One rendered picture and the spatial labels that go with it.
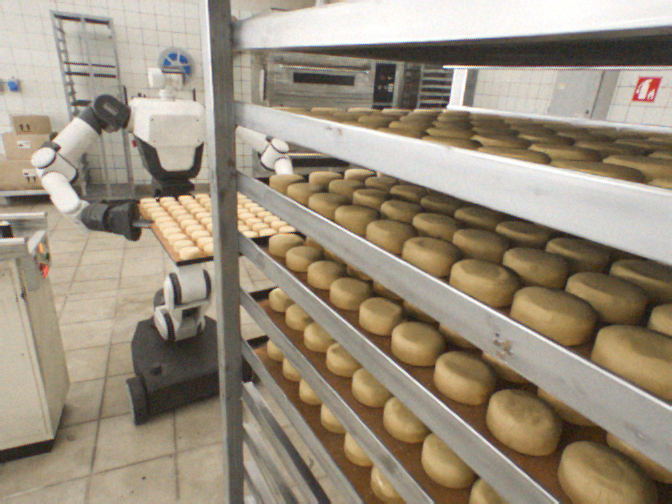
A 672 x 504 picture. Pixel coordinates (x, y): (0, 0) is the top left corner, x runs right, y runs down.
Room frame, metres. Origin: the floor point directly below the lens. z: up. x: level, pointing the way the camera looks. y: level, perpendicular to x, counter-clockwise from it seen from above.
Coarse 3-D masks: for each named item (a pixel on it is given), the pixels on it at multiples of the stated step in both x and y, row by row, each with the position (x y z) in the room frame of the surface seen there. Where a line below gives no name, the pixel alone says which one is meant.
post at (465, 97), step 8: (456, 72) 0.85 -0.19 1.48; (464, 72) 0.84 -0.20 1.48; (472, 72) 0.84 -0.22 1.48; (456, 80) 0.85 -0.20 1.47; (464, 80) 0.84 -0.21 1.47; (472, 80) 0.84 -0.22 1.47; (456, 88) 0.85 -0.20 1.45; (464, 88) 0.84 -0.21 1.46; (472, 88) 0.85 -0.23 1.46; (456, 96) 0.85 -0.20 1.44; (464, 96) 0.84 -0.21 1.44; (472, 96) 0.85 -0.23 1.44; (456, 104) 0.84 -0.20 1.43; (464, 104) 0.84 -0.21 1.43; (472, 104) 0.85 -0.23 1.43
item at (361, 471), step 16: (256, 352) 0.60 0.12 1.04; (272, 352) 0.58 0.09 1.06; (272, 368) 0.56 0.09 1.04; (288, 368) 0.54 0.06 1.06; (288, 384) 0.53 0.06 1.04; (304, 384) 0.50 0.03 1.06; (304, 400) 0.49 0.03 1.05; (320, 400) 0.48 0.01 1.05; (304, 416) 0.46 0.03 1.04; (320, 416) 0.46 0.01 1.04; (320, 432) 0.44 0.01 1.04; (336, 432) 0.44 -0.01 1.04; (336, 448) 0.41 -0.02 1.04; (352, 448) 0.40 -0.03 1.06; (352, 464) 0.39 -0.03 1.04; (368, 464) 0.39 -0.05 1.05; (352, 480) 0.37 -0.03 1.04; (368, 480) 0.37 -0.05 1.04; (384, 480) 0.35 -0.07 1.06; (368, 496) 0.35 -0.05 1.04; (384, 496) 0.34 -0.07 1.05; (400, 496) 0.34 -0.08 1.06
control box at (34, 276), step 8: (40, 232) 1.58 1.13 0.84; (32, 240) 1.50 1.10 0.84; (40, 240) 1.51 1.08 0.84; (32, 248) 1.43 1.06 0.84; (48, 248) 1.59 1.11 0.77; (32, 256) 1.39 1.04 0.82; (40, 256) 1.48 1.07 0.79; (24, 264) 1.38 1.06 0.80; (32, 264) 1.39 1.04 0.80; (48, 264) 1.55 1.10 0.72; (24, 272) 1.37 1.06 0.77; (32, 272) 1.38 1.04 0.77; (40, 272) 1.44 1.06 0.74; (32, 280) 1.38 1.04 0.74; (40, 280) 1.42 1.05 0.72; (32, 288) 1.38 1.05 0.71
